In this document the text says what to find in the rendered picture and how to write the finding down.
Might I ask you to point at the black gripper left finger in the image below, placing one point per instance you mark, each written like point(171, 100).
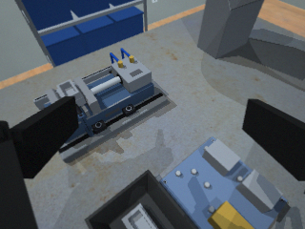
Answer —
point(24, 150)

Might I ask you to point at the yellow block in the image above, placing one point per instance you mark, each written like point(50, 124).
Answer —
point(226, 217)

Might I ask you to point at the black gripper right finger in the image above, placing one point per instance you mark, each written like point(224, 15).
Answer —
point(281, 135)

